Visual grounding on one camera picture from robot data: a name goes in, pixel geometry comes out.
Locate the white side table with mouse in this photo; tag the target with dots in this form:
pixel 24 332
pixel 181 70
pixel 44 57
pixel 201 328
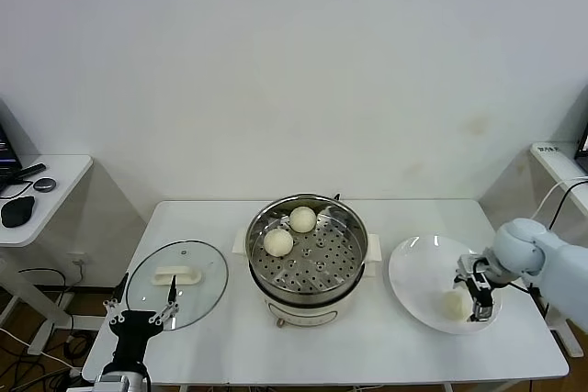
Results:
pixel 59 194

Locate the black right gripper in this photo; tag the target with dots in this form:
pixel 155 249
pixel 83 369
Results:
pixel 482 278

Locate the white wall outlet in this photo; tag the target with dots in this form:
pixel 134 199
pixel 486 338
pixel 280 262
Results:
pixel 79 259

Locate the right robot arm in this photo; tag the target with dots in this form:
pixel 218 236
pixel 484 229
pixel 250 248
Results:
pixel 560 268

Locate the dark laptop screen edge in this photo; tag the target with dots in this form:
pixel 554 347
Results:
pixel 583 144

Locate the stainless steel steamer basket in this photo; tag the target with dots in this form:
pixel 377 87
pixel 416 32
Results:
pixel 335 268

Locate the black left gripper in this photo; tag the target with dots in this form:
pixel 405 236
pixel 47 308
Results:
pixel 133 332

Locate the black laptop with lit screen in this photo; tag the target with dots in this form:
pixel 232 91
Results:
pixel 7 148

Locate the white side table with label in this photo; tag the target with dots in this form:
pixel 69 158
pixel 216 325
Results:
pixel 558 164

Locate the white steamed baozi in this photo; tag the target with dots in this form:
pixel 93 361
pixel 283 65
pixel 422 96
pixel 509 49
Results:
pixel 302 220
pixel 278 242
pixel 455 305

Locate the black text label sticker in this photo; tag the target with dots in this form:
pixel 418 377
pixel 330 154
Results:
pixel 547 149

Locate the black remote stick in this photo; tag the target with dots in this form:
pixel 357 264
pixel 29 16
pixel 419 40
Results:
pixel 32 170

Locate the grey round disc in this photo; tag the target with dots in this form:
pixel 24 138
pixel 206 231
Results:
pixel 44 184

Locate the cream electric cooker pot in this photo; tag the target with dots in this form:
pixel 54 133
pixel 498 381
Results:
pixel 312 314

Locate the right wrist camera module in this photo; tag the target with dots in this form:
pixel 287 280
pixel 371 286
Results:
pixel 466 264

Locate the black computer mouse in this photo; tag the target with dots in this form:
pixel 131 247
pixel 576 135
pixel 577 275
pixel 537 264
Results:
pixel 17 211

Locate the white round plate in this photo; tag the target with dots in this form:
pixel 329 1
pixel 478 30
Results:
pixel 413 282

